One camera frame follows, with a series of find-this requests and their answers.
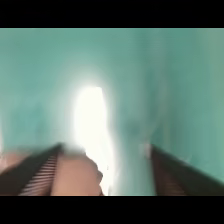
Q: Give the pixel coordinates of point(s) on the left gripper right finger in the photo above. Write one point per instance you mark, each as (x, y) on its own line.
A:
(180, 176)

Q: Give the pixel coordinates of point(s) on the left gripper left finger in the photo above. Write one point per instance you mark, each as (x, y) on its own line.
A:
(31, 172)

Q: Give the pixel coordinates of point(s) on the beige garment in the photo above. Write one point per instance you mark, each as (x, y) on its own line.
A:
(78, 178)

